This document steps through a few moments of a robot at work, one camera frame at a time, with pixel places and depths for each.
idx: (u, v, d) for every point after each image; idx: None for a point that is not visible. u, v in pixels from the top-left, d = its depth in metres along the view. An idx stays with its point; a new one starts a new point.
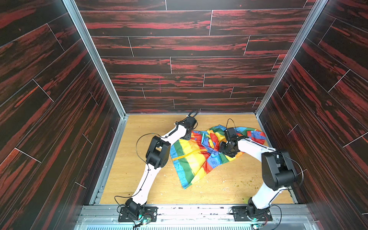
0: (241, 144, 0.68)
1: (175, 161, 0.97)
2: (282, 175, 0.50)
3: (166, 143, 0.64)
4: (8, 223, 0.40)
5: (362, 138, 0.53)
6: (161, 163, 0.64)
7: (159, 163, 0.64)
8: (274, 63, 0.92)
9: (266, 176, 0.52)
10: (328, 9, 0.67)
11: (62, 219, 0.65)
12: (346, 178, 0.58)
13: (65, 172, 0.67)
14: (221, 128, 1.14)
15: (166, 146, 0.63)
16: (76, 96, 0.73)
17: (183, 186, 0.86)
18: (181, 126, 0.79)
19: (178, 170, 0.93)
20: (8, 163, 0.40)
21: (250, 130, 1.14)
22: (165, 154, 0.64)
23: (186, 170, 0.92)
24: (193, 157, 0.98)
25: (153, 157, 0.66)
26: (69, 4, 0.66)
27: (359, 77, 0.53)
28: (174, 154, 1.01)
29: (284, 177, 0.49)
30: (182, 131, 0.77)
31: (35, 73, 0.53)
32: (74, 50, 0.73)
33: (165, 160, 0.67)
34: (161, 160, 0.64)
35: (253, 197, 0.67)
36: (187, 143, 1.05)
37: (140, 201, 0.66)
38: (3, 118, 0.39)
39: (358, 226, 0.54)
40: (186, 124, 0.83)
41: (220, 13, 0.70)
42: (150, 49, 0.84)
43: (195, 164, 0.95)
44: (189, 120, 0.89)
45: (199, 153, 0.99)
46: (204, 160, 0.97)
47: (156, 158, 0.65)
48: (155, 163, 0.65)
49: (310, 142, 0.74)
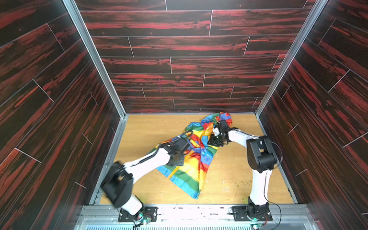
0: (232, 135, 0.75)
1: (172, 178, 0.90)
2: (264, 157, 0.57)
3: (127, 178, 0.44)
4: (8, 223, 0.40)
5: (362, 138, 0.53)
6: (117, 202, 0.45)
7: (114, 202, 0.44)
8: (274, 63, 0.92)
9: (249, 158, 0.60)
10: (328, 9, 0.67)
11: (62, 219, 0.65)
12: (346, 178, 0.58)
13: (66, 172, 0.67)
14: (195, 124, 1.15)
15: (127, 181, 0.43)
16: (76, 96, 0.73)
17: (194, 196, 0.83)
18: (162, 151, 0.59)
19: (180, 185, 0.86)
20: (8, 163, 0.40)
21: (218, 115, 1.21)
22: (122, 192, 0.44)
23: (188, 180, 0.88)
24: (186, 165, 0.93)
25: (107, 193, 0.46)
26: (69, 3, 0.66)
27: (359, 77, 0.53)
28: (166, 171, 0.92)
29: (265, 159, 0.57)
30: (165, 157, 0.58)
31: (35, 72, 0.54)
32: (74, 50, 0.73)
33: (127, 199, 0.49)
34: (116, 199, 0.44)
35: (251, 196, 0.68)
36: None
37: (134, 212, 0.64)
38: (3, 118, 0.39)
39: (358, 225, 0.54)
40: (173, 148, 0.63)
41: (220, 13, 0.70)
42: (151, 49, 0.84)
43: (192, 170, 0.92)
44: (179, 143, 0.68)
45: (189, 157, 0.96)
46: (198, 162, 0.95)
47: (111, 195, 0.45)
48: (110, 201, 0.44)
49: (310, 142, 0.74)
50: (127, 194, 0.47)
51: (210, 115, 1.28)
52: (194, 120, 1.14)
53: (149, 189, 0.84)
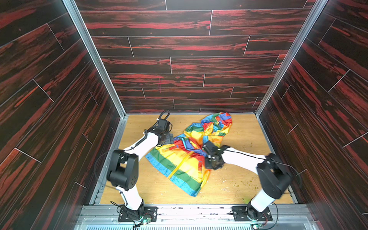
0: (226, 156, 0.64)
1: (172, 178, 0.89)
2: (281, 181, 0.48)
3: (132, 157, 0.49)
4: (8, 223, 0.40)
5: (362, 138, 0.53)
6: (129, 183, 0.50)
7: (127, 183, 0.48)
8: (274, 63, 0.92)
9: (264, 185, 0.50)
10: (328, 9, 0.67)
11: (62, 219, 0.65)
12: (346, 178, 0.58)
13: (66, 172, 0.67)
14: (195, 125, 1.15)
15: (133, 159, 0.49)
16: (76, 96, 0.73)
17: (194, 195, 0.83)
18: (151, 133, 0.67)
19: (180, 185, 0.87)
20: (8, 163, 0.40)
21: (218, 115, 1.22)
22: (132, 171, 0.49)
23: (187, 180, 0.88)
24: (186, 165, 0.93)
25: (117, 178, 0.49)
26: (69, 3, 0.66)
27: (359, 77, 0.53)
28: (166, 171, 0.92)
29: (282, 183, 0.48)
30: (154, 138, 0.64)
31: (35, 73, 0.53)
32: (74, 50, 0.73)
33: (136, 178, 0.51)
34: (129, 178, 0.48)
35: (254, 204, 0.65)
36: (171, 154, 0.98)
37: (135, 208, 0.64)
38: (3, 118, 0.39)
39: (358, 225, 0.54)
40: (157, 131, 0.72)
41: (220, 13, 0.70)
42: (151, 49, 0.84)
43: (192, 170, 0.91)
44: (161, 124, 0.75)
45: (188, 157, 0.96)
46: (198, 162, 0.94)
47: (121, 178, 0.49)
48: (122, 184, 0.49)
49: (310, 142, 0.74)
50: (136, 173, 0.52)
51: (210, 115, 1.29)
52: (194, 120, 1.14)
53: (149, 189, 0.84)
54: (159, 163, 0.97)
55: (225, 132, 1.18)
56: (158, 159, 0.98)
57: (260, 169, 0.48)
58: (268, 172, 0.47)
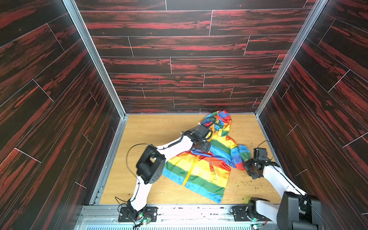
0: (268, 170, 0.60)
1: (188, 184, 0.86)
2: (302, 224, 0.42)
3: (160, 157, 0.52)
4: (8, 223, 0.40)
5: (362, 138, 0.53)
6: (151, 178, 0.53)
7: (148, 178, 0.53)
8: (274, 63, 0.92)
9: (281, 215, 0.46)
10: (328, 9, 0.67)
11: (62, 219, 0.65)
12: (346, 178, 0.58)
13: (66, 171, 0.67)
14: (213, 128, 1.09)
15: (160, 160, 0.51)
16: (76, 97, 0.73)
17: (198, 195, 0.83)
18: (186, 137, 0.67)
19: (197, 189, 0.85)
20: (8, 163, 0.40)
21: (216, 114, 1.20)
22: (157, 169, 0.52)
23: (204, 184, 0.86)
24: (199, 168, 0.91)
25: (143, 170, 0.55)
26: (69, 4, 0.66)
27: (359, 78, 0.53)
28: (179, 178, 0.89)
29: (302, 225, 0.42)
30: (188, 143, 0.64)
31: (35, 73, 0.53)
32: (74, 50, 0.73)
33: (159, 176, 0.57)
34: (152, 175, 0.52)
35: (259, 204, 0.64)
36: (179, 160, 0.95)
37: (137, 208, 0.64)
38: (3, 118, 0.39)
39: (358, 225, 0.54)
40: (194, 136, 0.69)
41: (220, 13, 0.70)
42: (151, 49, 0.84)
43: (205, 173, 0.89)
44: (201, 130, 0.73)
45: (198, 160, 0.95)
46: (208, 163, 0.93)
47: (146, 172, 0.54)
48: (145, 177, 0.54)
49: (310, 142, 0.74)
50: (159, 172, 0.55)
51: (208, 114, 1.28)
52: (194, 120, 1.14)
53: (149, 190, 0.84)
54: (169, 171, 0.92)
55: (227, 130, 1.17)
56: (167, 167, 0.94)
57: (288, 195, 0.44)
58: (295, 204, 0.43)
